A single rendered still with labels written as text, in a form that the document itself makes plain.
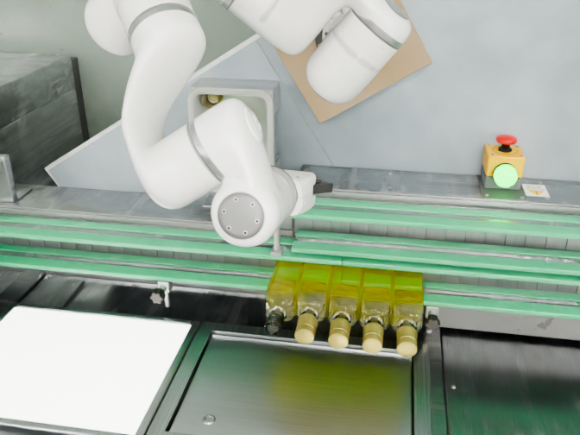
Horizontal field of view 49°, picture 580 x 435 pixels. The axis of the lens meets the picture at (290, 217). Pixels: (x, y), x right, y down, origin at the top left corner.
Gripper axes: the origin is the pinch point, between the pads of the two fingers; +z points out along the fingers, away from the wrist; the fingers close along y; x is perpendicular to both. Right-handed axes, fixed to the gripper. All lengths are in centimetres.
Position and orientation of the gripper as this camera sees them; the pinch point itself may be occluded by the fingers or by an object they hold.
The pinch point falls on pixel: (286, 179)
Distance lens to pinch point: 93.3
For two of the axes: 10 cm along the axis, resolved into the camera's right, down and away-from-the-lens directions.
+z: 1.6, -1.9, 9.7
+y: 9.9, 0.8, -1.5
